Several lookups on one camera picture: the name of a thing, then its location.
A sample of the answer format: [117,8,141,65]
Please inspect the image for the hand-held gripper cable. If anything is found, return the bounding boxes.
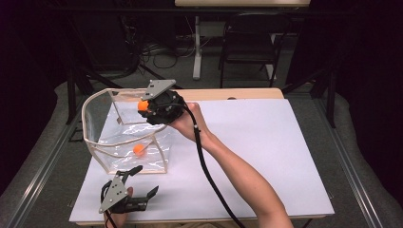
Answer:
[100,180,119,228]
[158,103,247,228]

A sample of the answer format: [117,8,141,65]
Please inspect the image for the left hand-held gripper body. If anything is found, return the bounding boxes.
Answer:
[98,176,148,215]

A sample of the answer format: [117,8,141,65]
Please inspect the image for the black metal stand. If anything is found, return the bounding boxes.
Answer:
[64,12,97,126]
[281,63,337,129]

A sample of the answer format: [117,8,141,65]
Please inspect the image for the wooden table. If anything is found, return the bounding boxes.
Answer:
[75,87,327,227]

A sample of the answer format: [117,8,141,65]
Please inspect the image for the metal floor rail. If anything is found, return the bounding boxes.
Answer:
[4,117,82,228]
[317,94,386,228]

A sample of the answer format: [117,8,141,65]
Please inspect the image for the person's tan pants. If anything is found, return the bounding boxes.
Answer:
[148,220,245,228]

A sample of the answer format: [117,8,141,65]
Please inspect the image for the person's right hand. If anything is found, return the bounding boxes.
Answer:
[168,102,211,144]

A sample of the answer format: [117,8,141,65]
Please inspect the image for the person's left hand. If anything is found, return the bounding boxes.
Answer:
[104,186,134,228]

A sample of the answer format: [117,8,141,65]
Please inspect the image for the black folding chair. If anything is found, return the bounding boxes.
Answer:
[218,11,293,89]

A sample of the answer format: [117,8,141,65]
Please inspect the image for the white board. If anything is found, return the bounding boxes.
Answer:
[68,98,336,223]

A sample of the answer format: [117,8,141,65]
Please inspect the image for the white desk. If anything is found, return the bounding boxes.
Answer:
[174,0,311,81]

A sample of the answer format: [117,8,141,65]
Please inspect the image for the left hand-held gripper cable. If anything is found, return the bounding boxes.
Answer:
[100,180,119,228]

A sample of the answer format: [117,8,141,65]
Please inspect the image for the clear plastic bag beige trim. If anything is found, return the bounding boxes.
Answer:
[81,87,174,175]

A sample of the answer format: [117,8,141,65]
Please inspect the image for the orange ball with black mark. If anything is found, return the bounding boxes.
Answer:
[132,143,147,158]

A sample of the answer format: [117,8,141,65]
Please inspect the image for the right hand-held gripper cable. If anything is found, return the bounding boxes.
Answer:
[158,103,247,228]

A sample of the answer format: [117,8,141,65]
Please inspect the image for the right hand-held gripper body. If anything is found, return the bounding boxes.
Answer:
[139,79,186,126]

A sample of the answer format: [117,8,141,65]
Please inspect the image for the bundle of floor cables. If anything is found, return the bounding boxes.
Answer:
[139,18,207,70]

